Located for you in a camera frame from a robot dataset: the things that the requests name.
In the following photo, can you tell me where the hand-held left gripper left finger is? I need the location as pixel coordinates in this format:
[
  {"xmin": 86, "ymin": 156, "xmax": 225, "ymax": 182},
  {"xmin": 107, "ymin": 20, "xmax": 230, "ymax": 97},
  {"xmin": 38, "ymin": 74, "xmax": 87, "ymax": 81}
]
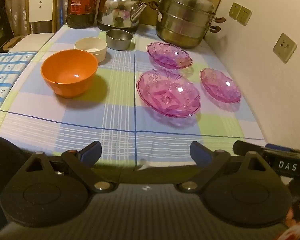
[{"xmin": 9, "ymin": 141, "xmax": 115, "ymax": 193}]

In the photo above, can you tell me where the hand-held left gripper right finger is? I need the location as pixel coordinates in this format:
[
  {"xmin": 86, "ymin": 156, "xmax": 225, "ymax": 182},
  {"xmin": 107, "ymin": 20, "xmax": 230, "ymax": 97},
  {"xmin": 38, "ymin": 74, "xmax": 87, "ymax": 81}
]
[{"xmin": 176, "ymin": 141, "xmax": 283, "ymax": 193}]

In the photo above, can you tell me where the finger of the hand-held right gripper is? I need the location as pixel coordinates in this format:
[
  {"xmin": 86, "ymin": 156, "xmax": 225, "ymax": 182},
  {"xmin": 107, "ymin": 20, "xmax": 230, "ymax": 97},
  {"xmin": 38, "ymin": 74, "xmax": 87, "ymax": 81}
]
[{"xmin": 233, "ymin": 140, "xmax": 293, "ymax": 157}]

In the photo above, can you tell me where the large purple glass plate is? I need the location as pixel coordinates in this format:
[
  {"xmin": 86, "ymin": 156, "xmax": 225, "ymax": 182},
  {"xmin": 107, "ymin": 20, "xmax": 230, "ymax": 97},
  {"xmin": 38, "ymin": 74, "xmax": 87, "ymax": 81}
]
[{"xmin": 136, "ymin": 69, "xmax": 201, "ymax": 117}]

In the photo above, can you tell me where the small purple glass plate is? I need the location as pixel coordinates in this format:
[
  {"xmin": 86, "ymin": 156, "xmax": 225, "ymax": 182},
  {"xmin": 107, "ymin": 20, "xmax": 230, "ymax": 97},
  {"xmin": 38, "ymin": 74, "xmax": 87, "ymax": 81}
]
[{"xmin": 199, "ymin": 67, "xmax": 242, "ymax": 104}]

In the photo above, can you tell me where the orange plastic bowl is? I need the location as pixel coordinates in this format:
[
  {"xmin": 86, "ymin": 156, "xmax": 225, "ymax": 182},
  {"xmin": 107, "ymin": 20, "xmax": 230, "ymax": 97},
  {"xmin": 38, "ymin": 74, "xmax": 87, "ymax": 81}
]
[{"xmin": 41, "ymin": 49, "xmax": 99, "ymax": 99}]

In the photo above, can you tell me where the medium purple glass plate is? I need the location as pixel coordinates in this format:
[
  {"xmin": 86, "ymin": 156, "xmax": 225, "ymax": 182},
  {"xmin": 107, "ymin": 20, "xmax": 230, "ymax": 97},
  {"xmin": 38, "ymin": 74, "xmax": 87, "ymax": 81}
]
[{"xmin": 147, "ymin": 42, "xmax": 193, "ymax": 70}]

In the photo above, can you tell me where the white plastic bowl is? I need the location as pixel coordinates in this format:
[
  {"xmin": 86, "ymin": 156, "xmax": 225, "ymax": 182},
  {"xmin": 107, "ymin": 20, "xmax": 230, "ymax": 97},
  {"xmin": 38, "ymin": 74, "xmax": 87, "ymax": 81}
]
[{"xmin": 74, "ymin": 37, "xmax": 108, "ymax": 63}]

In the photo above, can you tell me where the stainless steel bowl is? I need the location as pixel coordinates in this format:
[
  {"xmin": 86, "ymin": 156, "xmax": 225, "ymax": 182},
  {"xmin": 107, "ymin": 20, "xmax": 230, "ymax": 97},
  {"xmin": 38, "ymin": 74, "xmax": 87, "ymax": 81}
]
[{"xmin": 106, "ymin": 29, "xmax": 133, "ymax": 51}]

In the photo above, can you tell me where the blue white patterned tablecloth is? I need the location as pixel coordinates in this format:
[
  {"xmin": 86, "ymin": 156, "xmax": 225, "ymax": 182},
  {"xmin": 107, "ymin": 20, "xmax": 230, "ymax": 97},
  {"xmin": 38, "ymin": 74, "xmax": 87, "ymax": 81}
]
[{"xmin": 0, "ymin": 52, "xmax": 38, "ymax": 128}]

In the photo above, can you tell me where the brown curved wooden object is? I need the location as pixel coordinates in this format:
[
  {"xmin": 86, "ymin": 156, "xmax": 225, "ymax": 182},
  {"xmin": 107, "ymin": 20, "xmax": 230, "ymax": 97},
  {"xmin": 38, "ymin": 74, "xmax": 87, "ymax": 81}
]
[{"xmin": 1, "ymin": 35, "xmax": 25, "ymax": 53}]

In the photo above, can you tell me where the stainless steel steamer pot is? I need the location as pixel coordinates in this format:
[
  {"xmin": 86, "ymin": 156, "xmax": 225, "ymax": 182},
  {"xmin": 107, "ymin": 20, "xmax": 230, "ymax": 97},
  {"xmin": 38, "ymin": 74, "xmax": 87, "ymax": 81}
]
[{"xmin": 149, "ymin": 0, "xmax": 226, "ymax": 49}]

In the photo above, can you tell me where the stainless steel kettle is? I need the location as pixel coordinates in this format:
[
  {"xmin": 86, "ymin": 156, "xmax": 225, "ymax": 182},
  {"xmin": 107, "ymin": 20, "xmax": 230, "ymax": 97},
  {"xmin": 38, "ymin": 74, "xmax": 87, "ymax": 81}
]
[{"xmin": 96, "ymin": 0, "xmax": 150, "ymax": 33}]

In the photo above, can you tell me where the large cooking oil bottle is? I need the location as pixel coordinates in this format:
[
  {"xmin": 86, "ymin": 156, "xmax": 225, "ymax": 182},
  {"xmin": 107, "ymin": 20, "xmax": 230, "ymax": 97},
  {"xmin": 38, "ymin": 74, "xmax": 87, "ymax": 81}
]
[{"xmin": 66, "ymin": 0, "xmax": 101, "ymax": 29}]

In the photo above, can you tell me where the white wooden chair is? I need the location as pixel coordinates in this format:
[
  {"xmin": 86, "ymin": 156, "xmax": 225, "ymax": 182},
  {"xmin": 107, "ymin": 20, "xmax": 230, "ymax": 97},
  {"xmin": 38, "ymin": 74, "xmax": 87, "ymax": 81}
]
[{"xmin": 9, "ymin": 0, "xmax": 58, "ymax": 53}]

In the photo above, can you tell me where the beige curtain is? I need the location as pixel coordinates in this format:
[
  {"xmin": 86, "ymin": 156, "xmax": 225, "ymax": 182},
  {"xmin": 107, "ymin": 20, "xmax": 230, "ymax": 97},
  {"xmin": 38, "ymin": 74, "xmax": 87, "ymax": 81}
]
[{"xmin": 1, "ymin": 0, "xmax": 70, "ymax": 35}]

